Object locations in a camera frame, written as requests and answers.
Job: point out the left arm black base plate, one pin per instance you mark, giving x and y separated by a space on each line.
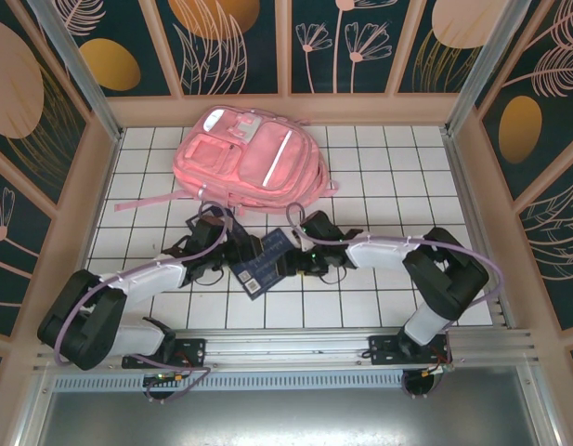
193 353

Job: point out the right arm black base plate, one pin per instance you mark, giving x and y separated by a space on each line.
383 353

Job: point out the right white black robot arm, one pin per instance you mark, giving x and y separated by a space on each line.
383 253

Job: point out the small controller board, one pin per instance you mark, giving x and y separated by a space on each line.
437 371
165 378

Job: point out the aluminium frame rail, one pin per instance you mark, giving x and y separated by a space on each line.
290 346

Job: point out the aluminium corner post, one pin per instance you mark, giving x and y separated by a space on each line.
77 69
485 60

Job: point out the grey metal sheet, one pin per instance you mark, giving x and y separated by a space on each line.
290 418

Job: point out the aluminium side rail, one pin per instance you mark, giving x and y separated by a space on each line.
481 209

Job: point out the pink backpack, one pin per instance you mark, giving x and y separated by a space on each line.
267 148

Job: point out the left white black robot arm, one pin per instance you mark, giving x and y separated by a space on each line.
142 279

